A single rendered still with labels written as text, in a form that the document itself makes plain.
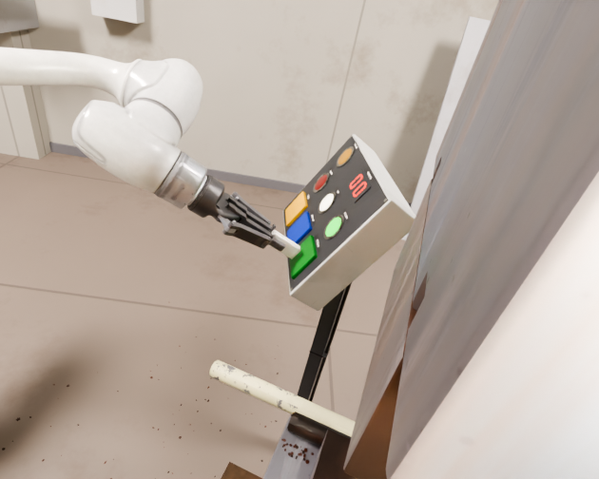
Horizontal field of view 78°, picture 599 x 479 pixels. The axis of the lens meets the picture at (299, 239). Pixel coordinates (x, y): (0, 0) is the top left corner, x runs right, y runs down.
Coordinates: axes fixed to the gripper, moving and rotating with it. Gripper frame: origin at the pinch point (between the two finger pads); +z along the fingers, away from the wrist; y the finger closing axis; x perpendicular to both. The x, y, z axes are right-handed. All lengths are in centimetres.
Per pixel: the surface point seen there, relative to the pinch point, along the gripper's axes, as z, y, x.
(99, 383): 1, -35, -119
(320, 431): 9.1, 33.9, -4.9
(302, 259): 4.7, 1.8, 0.4
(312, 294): 9.0, 7.0, -2.3
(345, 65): 46, -227, 30
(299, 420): 6.5, 32.3, -6.3
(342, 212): 5.5, -1.9, 12.5
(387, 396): -18, 54, 25
